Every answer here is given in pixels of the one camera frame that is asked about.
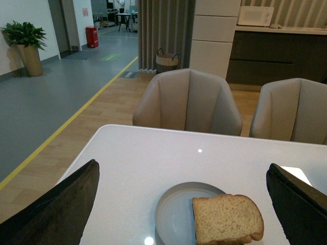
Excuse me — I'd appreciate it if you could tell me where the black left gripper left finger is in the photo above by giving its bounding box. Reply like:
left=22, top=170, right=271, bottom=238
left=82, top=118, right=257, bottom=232
left=1, top=159, right=100, bottom=244

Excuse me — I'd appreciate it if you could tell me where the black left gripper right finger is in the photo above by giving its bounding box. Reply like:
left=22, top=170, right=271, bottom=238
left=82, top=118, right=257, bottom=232
left=266, top=163, right=326, bottom=244

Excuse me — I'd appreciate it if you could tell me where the slice of bread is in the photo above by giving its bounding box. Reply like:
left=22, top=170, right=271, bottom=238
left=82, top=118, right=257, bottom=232
left=192, top=194, right=264, bottom=244

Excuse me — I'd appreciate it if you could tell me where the grey round plate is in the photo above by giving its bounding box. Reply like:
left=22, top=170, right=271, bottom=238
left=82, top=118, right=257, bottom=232
left=154, top=182, right=225, bottom=244

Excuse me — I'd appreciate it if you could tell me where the beige chair right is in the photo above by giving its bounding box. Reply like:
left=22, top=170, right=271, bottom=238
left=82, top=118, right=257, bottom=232
left=249, top=78, right=326, bottom=145

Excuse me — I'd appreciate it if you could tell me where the beige chair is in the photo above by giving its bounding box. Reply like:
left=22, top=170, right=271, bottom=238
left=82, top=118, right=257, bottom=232
left=132, top=69, right=243, bottom=136
left=249, top=78, right=326, bottom=145

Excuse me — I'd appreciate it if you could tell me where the beige chair left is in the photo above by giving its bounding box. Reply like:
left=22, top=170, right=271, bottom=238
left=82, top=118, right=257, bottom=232
left=132, top=69, right=243, bottom=136

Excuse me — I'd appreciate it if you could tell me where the dark kitchen counter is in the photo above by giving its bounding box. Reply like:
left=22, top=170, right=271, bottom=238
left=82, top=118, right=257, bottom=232
left=226, top=28, right=326, bottom=86

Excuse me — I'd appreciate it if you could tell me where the green potted plant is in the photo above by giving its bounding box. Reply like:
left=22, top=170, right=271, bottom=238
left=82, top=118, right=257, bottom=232
left=2, top=21, right=46, bottom=77

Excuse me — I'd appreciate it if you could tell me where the red fire cabinet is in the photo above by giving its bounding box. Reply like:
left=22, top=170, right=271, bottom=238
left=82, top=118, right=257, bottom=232
left=85, top=27, right=99, bottom=48

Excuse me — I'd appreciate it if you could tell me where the white microwave oven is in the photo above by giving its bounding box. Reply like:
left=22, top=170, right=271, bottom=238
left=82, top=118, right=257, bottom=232
left=237, top=6, right=274, bottom=27

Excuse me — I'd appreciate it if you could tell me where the white tall cabinet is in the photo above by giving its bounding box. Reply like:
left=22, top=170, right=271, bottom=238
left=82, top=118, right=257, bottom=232
left=190, top=0, right=241, bottom=78

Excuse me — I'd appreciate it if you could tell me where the grey curtain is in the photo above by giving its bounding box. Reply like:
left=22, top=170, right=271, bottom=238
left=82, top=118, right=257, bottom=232
left=137, top=0, right=196, bottom=70

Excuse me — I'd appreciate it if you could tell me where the woven basket with handles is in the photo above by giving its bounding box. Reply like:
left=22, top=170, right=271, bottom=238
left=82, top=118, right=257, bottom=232
left=156, top=48, right=179, bottom=74

